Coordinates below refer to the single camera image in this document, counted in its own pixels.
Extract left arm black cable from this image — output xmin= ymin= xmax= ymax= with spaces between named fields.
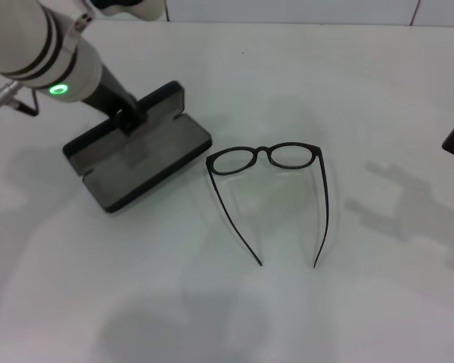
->
xmin=0 ymin=82 xmax=41 ymax=116

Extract black glasses case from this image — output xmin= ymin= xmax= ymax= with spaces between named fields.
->
xmin=62 ymin=80 xmax=213 ymax=213

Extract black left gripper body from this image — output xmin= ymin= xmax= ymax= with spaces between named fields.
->
xmin=81 ymin=64 xmax=141 ymax=116

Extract black glasses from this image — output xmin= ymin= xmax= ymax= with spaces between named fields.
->
xmin=205 ymin=141 xmax=331 ymax=268

